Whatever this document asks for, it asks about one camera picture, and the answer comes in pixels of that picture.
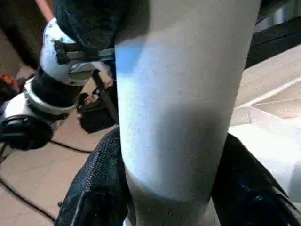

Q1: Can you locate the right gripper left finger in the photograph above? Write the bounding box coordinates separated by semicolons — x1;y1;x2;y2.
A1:
55;128;136;226

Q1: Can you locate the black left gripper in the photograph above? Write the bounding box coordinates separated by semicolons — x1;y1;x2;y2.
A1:
54;0;146;64

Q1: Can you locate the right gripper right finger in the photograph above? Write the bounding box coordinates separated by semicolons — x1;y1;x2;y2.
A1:
210;134;294;226

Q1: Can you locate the white plastic table top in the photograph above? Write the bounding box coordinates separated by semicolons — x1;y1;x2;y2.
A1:
225;44;301;203

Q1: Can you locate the black floor cable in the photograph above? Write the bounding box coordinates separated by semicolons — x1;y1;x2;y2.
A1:
0;138;95;223

